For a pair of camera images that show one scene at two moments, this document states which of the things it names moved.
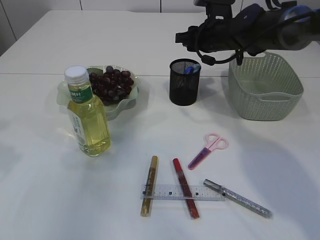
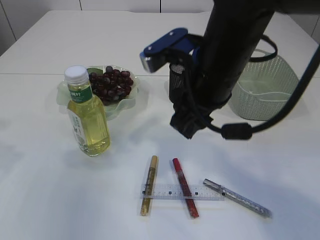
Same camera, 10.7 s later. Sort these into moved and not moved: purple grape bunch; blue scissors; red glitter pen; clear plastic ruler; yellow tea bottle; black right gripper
Moved: blue scissors; black right gripper
Not moved: purple grape bunch; clear plastic ruler; yellow tea bottle; red glitter pen
